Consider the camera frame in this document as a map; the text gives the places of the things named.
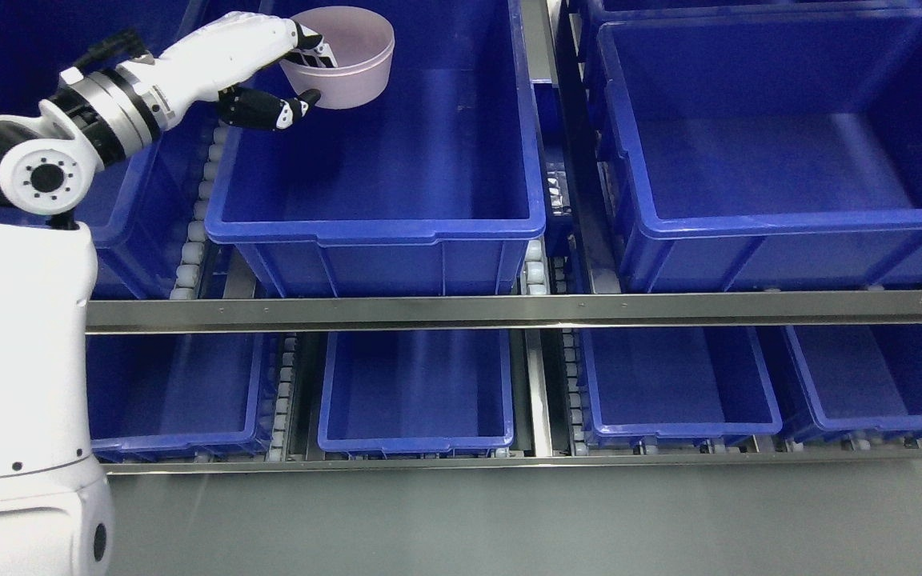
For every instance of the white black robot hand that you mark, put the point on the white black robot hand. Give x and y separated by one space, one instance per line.
211 64

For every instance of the pink bowl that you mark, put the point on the pink bowl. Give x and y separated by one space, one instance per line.
363 43

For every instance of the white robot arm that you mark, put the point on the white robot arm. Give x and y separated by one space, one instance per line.
56 508

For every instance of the steel roller shelf rack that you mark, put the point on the steel roller shelf rack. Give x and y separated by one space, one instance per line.
604 307

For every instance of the blue bin upper middle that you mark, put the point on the blue bin upper middle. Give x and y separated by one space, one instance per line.
433 189

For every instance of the blue bin lower middle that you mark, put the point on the blue bin lower middle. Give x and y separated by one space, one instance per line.
417 392

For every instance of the blue bin upper left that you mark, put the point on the blue bin upper left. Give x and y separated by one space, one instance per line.
138 210

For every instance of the blue bin lower left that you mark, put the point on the blue bin lower left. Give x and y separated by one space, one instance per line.
158 396

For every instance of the blue bin lower centre-right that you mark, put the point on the blue bin lower centre-right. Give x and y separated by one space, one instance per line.
675 386

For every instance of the blue bin upper right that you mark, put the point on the blue bin upper right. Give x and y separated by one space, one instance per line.
776 149

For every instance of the blue bin lower right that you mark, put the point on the blue bin lower right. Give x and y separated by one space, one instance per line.
839 380

